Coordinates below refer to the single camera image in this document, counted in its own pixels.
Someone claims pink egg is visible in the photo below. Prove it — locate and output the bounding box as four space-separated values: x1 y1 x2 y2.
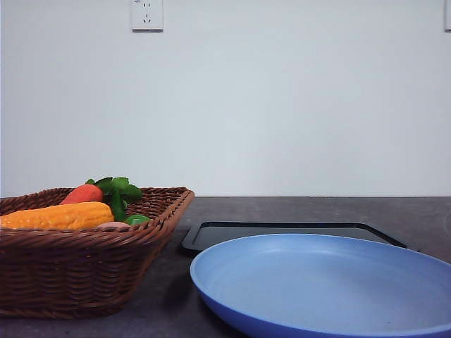
97 221 131 229

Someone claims blue plate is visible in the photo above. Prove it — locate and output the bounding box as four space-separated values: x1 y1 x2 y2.
190 233 451 338

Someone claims brown wicker basket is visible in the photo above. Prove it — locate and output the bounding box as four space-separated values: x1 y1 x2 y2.
0 187 194 318

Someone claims black tray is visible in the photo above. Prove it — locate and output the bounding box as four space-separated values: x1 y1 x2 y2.
181 221 416 256

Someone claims green toy chili pepper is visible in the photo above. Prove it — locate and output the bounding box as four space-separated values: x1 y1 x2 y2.
125 214 150 225

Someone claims orange toy carrot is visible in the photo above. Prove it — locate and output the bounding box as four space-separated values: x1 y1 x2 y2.
61 177 142 222

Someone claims yellow toy corn cob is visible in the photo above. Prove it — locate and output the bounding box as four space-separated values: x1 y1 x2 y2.
0 202 114 230

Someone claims white wall socket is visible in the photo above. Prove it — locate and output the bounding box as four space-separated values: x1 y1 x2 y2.
131 0 164 33

